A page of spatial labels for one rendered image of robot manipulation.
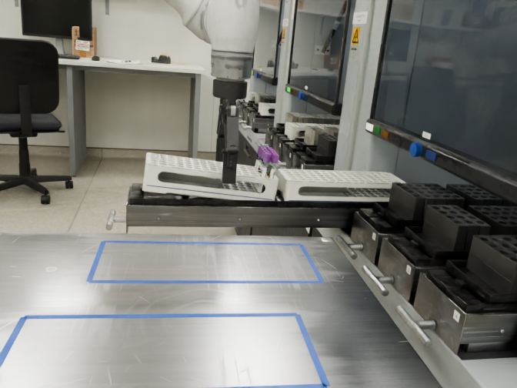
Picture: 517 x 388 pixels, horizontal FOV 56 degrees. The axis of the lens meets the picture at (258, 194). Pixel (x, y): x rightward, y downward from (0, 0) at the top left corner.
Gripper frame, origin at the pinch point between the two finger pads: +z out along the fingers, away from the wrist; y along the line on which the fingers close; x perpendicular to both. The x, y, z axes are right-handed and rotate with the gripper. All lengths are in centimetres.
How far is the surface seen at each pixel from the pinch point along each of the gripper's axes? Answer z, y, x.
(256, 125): 10, -119, 30
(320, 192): 6.4, -4.7, 25.2
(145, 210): 7.7, 6.8, -17.6
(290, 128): 1, -67, 33
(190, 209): 7.4, 6.8, -8.0
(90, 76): 14, -350, -75
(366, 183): 1.0, 5.1, 32.8
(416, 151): -10.7, 21.4, 34.6
